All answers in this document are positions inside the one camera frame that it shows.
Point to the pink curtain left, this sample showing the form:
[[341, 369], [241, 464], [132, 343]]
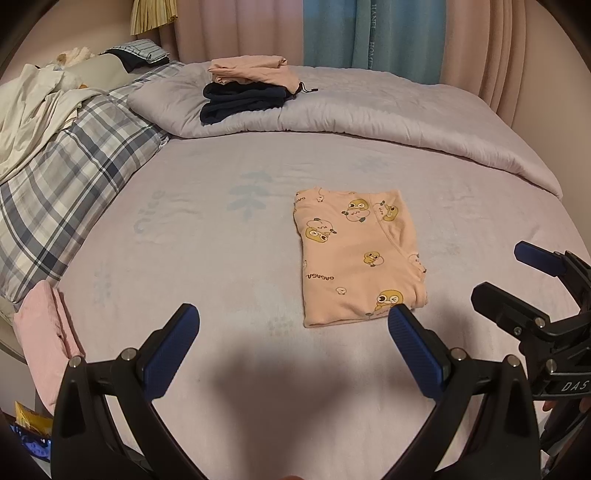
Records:
[[206, 30]]

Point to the white crumpled cloth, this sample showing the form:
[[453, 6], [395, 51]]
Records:
[[35, 106]]

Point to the pink curtain right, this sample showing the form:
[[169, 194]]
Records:
[[484, 51]]

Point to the striped blue pillow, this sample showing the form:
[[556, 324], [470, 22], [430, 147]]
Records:
[[143, 49]]

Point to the yellow tassel fringe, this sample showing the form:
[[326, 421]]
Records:
[[147, 15]]

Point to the pink folded cloth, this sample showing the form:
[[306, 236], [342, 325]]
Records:
[[43, 329]]

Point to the folded navy garment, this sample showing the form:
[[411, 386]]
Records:
[[224, 100]]

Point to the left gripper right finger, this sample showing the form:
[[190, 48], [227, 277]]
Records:
[[504, 440]]

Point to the folded peach garment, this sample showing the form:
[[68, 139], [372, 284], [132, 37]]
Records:
[[269, 69]]

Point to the plaid blue white pillow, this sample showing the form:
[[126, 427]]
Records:
[[49, 208]]

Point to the blue curtain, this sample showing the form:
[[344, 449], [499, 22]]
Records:
[[405, 37]]

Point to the orange duck print shirt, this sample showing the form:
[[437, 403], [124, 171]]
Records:
[[360, 255]]

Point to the right hand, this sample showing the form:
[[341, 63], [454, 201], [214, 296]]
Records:
[[549, 405]]

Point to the grey beige pillow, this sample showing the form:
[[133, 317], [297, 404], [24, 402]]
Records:
[[105, 72]]

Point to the pink curtain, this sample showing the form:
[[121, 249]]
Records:
[[206, 30], [484, 51]]

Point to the grey folded duvet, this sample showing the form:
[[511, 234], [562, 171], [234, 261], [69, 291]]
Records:
[[363, 103]]

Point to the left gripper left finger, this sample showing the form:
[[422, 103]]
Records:
[[105, 424]]

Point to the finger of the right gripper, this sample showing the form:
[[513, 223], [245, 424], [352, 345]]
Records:
[[570, 269], [527, 324]]

